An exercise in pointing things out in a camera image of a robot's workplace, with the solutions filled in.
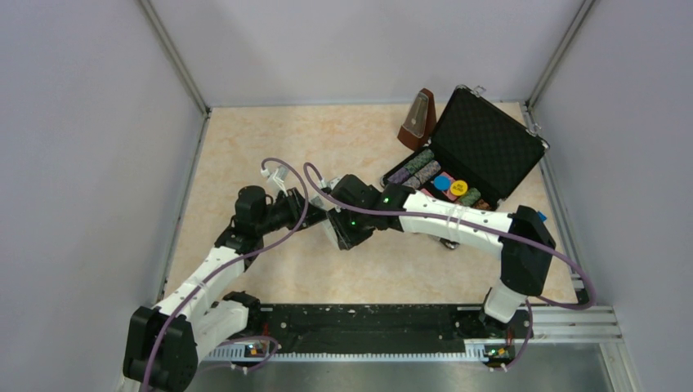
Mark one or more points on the white remote control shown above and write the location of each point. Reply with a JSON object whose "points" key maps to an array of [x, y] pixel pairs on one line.
{"points": [[330, 232]]}

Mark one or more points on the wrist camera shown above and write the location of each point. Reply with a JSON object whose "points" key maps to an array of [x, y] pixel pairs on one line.
{"points": [[275, 180], [327, 186]]}

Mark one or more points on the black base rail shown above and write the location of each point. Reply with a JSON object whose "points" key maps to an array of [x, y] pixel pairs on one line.
{"points": [[374, 332]]}

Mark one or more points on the black poker chip case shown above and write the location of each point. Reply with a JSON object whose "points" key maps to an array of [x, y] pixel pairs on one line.
{"points": [[477, 142]]}

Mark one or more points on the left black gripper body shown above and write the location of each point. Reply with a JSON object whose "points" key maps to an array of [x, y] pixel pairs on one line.
{"points": [[288, 210]]}

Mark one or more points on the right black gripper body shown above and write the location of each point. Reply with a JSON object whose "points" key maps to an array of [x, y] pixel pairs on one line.
{"points": [[353, 227]]}

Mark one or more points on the blue poker chip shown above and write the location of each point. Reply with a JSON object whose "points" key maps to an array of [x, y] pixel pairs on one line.
{"points": [[442, 183]]}

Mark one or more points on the yellow poker chip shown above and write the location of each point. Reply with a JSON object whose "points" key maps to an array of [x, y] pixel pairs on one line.
{"points": [[458, 188]]}

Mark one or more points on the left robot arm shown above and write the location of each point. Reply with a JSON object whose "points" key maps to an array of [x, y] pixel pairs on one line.
{"points": [[167, 341]]}

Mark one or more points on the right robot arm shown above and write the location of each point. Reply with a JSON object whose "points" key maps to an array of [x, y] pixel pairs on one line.
{"points": [[519, 239]]}

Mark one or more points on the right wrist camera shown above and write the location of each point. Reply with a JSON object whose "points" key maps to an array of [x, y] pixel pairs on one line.
{"points": [[327, 186]]}

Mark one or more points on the brown wooden metronome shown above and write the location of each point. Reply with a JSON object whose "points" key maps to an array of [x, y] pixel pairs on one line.
{"points": [[420, 122]]}

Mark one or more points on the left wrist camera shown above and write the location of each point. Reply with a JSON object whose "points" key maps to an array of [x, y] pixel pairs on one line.
{"points": [[275, 180]]}

